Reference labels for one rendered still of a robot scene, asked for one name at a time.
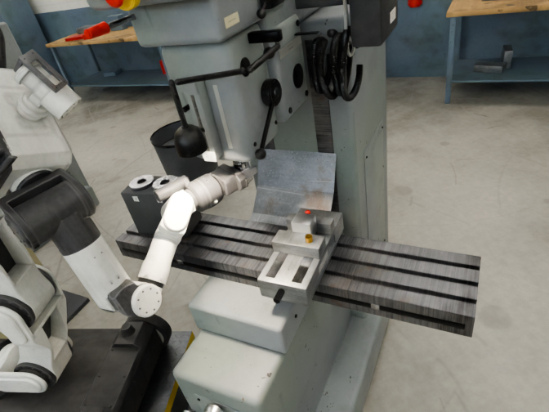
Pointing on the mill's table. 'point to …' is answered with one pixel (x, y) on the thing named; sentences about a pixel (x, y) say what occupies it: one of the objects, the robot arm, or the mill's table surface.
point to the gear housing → (194, 21)
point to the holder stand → (141, 219)
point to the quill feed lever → (271, 92)
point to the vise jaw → (294, 240)
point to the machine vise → (302, 270)
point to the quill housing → (228, 90)
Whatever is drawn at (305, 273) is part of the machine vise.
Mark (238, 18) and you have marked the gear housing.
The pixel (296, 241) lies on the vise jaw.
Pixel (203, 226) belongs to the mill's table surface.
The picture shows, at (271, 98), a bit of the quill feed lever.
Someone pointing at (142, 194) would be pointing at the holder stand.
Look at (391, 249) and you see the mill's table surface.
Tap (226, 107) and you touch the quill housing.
